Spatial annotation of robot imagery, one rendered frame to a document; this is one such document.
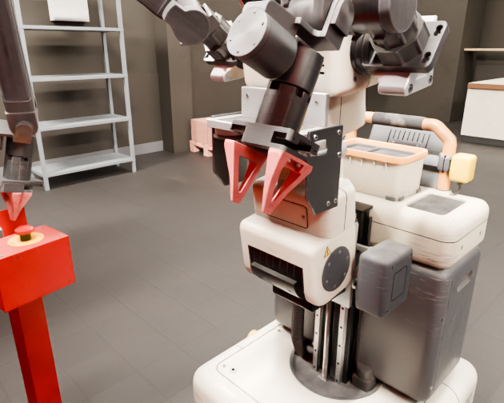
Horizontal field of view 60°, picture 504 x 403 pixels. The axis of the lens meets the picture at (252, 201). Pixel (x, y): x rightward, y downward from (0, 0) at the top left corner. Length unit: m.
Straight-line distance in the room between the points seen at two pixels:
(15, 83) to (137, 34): 4.23
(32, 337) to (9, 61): 0.63
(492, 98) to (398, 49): 5.61
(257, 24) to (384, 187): 0.74
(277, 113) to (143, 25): 4.77
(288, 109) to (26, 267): 0.70
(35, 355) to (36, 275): 0.25
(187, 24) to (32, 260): 0.59
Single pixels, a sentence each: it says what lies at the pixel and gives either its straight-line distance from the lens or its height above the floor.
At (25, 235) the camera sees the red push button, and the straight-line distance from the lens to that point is 1.06.
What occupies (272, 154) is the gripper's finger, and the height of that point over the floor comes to 1.06.
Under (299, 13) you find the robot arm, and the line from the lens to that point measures 0.57.
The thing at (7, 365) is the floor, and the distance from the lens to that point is 2.06.
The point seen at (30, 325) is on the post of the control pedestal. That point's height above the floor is 0.56.
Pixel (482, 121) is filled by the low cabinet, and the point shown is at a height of 0.29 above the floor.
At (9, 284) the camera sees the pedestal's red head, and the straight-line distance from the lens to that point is 1.03.
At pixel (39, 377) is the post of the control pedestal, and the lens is 1.27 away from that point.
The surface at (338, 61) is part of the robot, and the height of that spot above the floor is 1.16.
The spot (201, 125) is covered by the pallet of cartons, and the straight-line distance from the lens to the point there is 5.09.
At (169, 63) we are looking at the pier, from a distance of 5.13.
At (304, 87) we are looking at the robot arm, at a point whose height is 1.13.
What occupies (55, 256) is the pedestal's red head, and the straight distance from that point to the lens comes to 1.06.
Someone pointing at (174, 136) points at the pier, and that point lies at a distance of 5.22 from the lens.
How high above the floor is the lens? 1.18
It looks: 20 degrees down
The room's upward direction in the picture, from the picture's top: straight up
